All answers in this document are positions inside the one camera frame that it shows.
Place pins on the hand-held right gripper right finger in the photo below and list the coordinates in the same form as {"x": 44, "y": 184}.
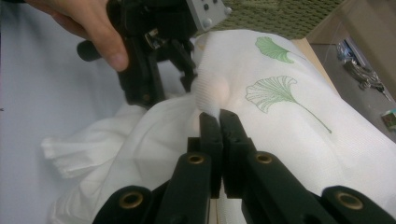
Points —
{"x": 233, "y": 140}

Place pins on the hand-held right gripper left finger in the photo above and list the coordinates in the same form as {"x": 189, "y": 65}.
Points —
{"x": 211, "y": 140}

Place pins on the white leaf-print mesh laundry bag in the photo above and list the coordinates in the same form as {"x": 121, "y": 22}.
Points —
{"x": 280, "y": 140}

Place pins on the white cloth garment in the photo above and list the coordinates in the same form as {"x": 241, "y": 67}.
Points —
{"x": 124, "y": 149}

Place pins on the green woven basket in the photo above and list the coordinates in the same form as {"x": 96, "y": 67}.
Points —
{"x": 274, "y": 17}

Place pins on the small colourful box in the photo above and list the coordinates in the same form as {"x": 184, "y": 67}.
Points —
{"x": 389, "y": 119}

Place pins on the beige cabinet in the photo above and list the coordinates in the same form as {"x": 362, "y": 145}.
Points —
{"x": 367, "y": 21}

